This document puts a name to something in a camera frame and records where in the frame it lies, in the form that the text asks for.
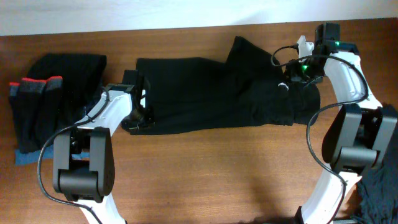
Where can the dark grey knit garment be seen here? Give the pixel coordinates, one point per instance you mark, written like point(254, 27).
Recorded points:
point(378, 190)

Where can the black t-shirt with logo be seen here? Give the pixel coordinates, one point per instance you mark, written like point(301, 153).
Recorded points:
point(248, 89)

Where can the middle dark sock red cuff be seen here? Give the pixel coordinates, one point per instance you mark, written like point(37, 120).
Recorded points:
point(28, 99)

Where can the folded black garment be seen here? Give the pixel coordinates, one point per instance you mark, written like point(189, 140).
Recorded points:
point(82, 82)

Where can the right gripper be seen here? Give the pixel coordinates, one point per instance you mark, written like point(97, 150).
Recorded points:
point(292, 74)

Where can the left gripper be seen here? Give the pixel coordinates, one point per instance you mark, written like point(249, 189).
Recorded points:
point(137, 118)

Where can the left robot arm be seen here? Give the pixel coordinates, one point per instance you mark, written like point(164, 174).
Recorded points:
point(83, 160)

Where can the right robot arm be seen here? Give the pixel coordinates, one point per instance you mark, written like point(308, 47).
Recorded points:
point(358, 137)

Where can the left dark sock red cuff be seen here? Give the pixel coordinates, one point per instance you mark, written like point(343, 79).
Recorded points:
point(14, 102)

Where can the right dark sock red cuff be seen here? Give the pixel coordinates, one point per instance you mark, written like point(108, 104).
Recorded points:
point(48, 110)

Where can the dark sock red cuff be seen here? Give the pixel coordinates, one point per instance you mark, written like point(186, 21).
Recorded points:
point(28, 99)
point(48, 110)
point(14, 102)

